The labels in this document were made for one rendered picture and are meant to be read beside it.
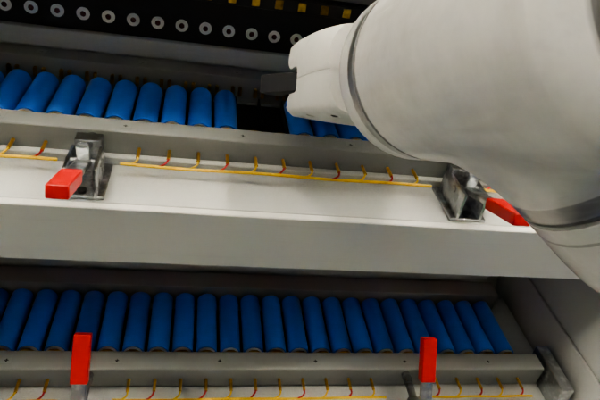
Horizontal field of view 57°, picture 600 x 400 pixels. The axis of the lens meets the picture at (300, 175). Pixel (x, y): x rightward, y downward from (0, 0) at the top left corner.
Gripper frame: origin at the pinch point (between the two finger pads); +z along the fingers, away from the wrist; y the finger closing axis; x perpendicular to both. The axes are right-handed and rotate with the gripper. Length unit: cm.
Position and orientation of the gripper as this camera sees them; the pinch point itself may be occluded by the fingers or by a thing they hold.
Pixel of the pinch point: (336, 99)
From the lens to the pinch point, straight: 43.5
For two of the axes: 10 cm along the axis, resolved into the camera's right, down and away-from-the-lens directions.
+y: -9.8, -0.7, -2.0
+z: -2.0, -0.6, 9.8
